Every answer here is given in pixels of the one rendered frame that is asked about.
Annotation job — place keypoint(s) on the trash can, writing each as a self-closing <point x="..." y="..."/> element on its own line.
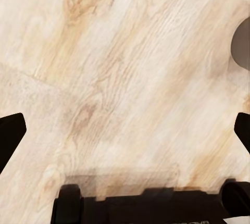
<point x="240" y="45"/>

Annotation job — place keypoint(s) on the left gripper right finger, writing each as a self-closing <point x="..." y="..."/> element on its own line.
<point x="242" y="128"/>

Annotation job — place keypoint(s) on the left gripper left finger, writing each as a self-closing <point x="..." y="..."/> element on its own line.
<point x="12" y="130"/>

